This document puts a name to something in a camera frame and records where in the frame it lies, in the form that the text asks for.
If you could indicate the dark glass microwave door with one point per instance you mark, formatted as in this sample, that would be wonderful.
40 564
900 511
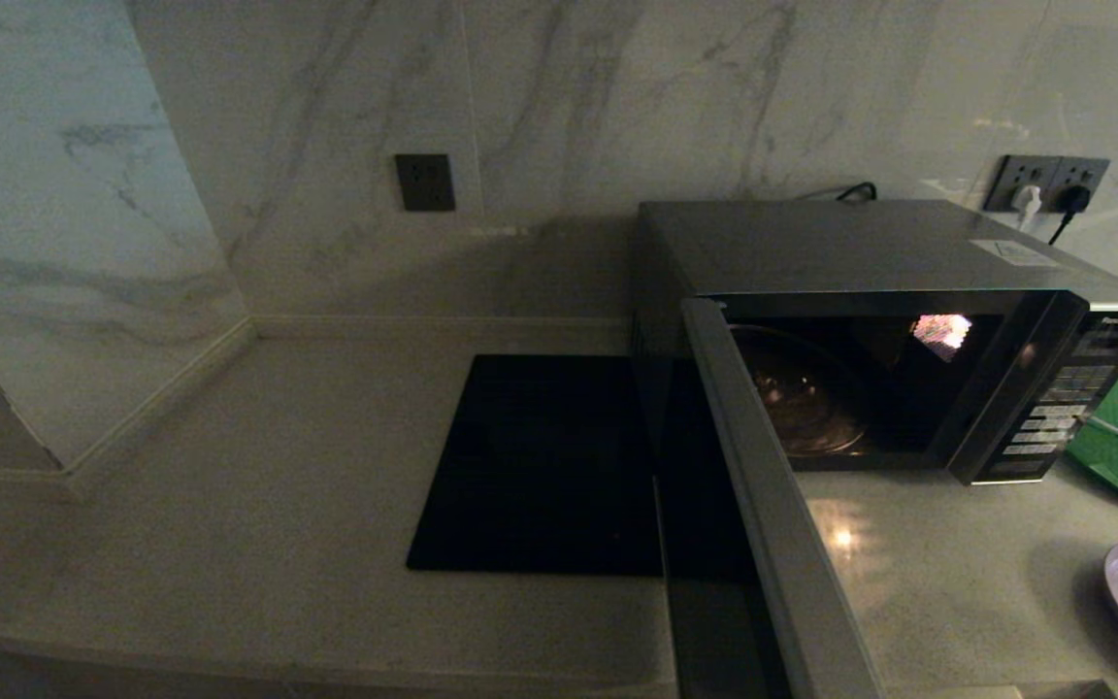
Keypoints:
763 505

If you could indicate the silver Panasonic microwave oven body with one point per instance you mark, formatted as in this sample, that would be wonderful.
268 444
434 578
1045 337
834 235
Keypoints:
860 248

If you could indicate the black glass induction cooktop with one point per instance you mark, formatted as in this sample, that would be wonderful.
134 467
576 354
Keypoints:
520 466

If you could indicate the white power plug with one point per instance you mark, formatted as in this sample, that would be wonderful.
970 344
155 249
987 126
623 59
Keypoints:
1028 202

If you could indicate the dark single wall socket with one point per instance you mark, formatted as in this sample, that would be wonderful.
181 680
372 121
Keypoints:
426 183

